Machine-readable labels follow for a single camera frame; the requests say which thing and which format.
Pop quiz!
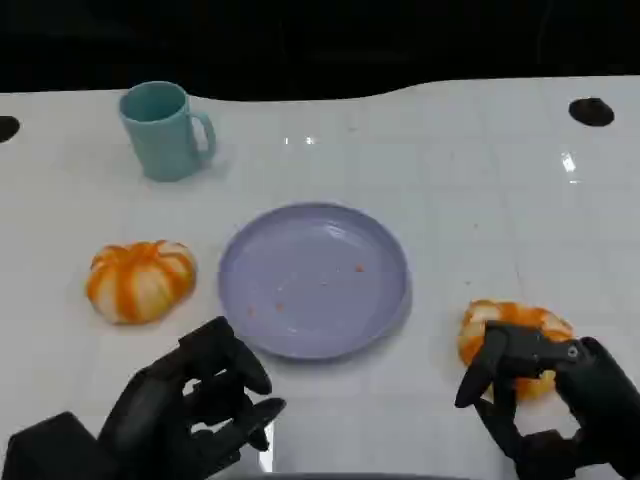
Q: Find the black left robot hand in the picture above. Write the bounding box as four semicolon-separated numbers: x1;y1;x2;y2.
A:
97;315;287;480

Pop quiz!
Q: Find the orange white toy bread roll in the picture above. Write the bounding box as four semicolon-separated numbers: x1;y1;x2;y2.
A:
85;239;198;326
458;298;576;404

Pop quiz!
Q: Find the lilac plate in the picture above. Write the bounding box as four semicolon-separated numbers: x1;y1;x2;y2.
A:
217;201;414;361

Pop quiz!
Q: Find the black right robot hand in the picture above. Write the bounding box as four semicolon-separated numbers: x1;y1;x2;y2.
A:
453;319;640;480

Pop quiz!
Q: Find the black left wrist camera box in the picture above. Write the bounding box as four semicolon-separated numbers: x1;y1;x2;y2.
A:
3;411;109;480

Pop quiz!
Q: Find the pale green mug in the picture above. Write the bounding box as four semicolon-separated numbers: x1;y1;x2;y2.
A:
118;81;218;183

